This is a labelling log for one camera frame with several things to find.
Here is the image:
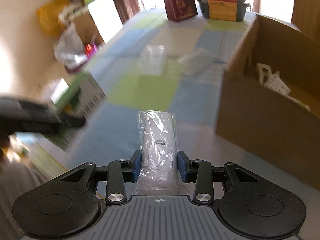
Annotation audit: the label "brown wooden door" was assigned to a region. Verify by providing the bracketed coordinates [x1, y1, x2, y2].
[291, 0, 319, 41]

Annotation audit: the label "orange label food bowl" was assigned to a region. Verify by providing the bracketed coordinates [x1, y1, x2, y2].
[196, 0, 251, 22]

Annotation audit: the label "green white spray box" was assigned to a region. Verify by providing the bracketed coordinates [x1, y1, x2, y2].
[45, 72, 106, 150]

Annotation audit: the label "cream plastic hair clip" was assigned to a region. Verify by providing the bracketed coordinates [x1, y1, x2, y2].
[256, 63, 273, 86]

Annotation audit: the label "cardboard boxes on floor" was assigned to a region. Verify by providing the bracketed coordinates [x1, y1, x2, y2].
[73, 12, 104, 46]

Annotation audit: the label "white parrot ointment box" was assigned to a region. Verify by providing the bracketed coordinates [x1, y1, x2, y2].
[264, 75, 291, 95]

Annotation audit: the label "brown cardboard box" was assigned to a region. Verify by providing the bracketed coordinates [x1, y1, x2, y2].
[216, 15, 319, 188]

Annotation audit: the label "purple box on floor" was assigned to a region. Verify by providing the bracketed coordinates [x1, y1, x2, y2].
[64, 42, 98, 73]

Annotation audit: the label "dark red gift box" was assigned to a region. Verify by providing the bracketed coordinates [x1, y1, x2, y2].
[164, 0, 197, 22]

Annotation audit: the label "clear plastic lidded box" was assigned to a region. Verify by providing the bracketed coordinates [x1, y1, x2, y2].
[138, 44, 166, 76]

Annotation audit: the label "long plastic item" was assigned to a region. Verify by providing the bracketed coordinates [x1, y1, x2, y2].
[136, 111, 178, 196]

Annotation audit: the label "checked plastic tablecloth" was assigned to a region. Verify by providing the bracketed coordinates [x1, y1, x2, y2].
[33, 10, 319, 210]

